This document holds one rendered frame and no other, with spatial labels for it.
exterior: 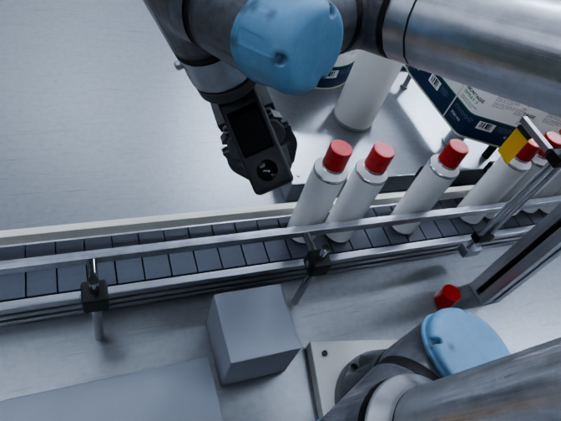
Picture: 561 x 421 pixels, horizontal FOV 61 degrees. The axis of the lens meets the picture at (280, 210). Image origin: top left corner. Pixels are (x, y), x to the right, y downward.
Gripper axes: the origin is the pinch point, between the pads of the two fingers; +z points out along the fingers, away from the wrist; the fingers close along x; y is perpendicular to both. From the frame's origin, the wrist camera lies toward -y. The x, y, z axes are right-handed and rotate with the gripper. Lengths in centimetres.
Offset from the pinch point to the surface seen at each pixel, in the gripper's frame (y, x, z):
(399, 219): -4.3, -15.4, 16.2
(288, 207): 3.6, 0.5, 12.5
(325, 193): -1.7, -5.7, 4.5
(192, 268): -3.4, 17.0, 7.0
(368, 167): -0.8, -12.8, 4.0
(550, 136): 0.7, -44.6, 18.9
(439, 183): -2.5, -23.1, 13.5
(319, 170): 0.2, -6.0, 1.4
